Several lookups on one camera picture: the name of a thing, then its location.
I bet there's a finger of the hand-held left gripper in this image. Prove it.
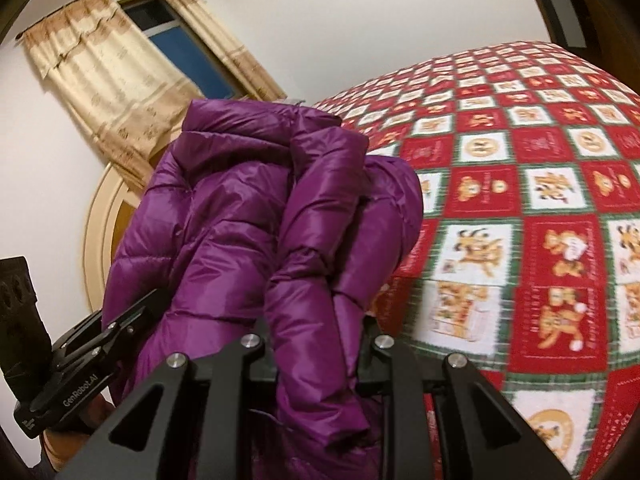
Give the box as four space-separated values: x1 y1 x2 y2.
51 287 163 361
92 302 169 363

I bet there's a window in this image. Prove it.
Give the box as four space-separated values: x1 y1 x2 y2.
120 0 246 101

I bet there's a brown wooden door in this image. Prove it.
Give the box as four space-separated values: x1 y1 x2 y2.
572 0 608 56

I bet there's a beige patterned curtain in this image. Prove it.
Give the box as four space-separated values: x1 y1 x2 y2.
150 0 287 103
17 0 206 191

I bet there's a purple down jacket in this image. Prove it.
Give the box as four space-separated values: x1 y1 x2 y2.
102 97 426 480

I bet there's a red checkered printed bedspread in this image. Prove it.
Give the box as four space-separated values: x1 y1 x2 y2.
312 40 640 480

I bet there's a person's left hand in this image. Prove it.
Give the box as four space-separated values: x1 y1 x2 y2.
42 394 117 466

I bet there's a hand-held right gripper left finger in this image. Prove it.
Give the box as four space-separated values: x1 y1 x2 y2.
56 317 280 480

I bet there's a curtain rod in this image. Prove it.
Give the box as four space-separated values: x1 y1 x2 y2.
15 0 166 41

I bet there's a wooden arched headboard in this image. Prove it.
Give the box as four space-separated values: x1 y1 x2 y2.
82 162 151 313

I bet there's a dark door frame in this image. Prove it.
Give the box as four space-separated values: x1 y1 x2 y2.
520 0 591 51

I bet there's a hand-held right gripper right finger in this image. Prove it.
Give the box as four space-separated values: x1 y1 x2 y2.
356 316 572 480

